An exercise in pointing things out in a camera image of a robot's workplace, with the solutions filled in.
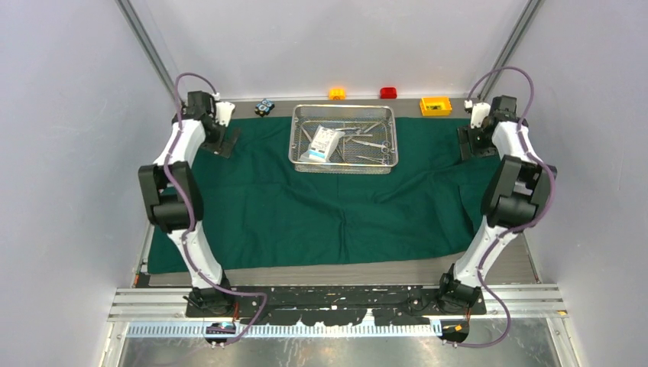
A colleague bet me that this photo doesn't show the green surgical cloth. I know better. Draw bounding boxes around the green surgical cloth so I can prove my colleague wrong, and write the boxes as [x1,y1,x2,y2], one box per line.
[147,116,518,275]

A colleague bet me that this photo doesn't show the metal mesh tray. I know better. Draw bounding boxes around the metal mesh tray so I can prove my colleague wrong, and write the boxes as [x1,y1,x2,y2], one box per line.
[288,104,399,174]

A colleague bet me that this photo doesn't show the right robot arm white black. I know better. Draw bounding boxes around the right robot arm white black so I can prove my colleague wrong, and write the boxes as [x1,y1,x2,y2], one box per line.
[436,96,557,314]

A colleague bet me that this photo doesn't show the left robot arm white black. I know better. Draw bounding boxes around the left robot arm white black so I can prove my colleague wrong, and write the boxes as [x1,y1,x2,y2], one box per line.
[138,91,240,317]

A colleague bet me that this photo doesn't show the surgical scissors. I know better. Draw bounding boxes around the surgical scissors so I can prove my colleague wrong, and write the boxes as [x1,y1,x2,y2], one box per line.
[352,139,391,153]

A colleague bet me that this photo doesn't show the surgical forceps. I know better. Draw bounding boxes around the surgical forceps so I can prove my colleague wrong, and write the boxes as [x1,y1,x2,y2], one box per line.
[356,154,390,166]

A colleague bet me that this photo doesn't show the small blue black toy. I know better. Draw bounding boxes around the small blue black toy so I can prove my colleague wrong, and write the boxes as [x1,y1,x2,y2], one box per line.
[254,99,275,117]

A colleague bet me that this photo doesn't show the yellow toy block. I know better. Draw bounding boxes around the yellow toy block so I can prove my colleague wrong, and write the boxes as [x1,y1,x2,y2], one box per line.
[420,96,452,117]

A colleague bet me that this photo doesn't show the red toy brick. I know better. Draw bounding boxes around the red toy brick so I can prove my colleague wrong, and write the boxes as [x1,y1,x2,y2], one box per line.
[379,86,398,99]

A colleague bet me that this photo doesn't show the white paper packet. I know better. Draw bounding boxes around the white paper packet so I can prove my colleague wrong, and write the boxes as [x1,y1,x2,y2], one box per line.
[298,125,344,164]

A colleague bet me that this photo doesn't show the orange toy brick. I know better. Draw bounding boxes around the orange toy brick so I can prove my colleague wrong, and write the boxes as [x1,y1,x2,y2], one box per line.
[328,88,346,100]

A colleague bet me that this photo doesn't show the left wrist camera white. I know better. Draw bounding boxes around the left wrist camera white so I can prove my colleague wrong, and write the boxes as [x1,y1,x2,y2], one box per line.
[215,101,235,127]

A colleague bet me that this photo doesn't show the aluminium frame rail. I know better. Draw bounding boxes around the aluminium frame rail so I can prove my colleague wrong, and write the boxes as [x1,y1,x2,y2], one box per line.
[108,284,569,321]

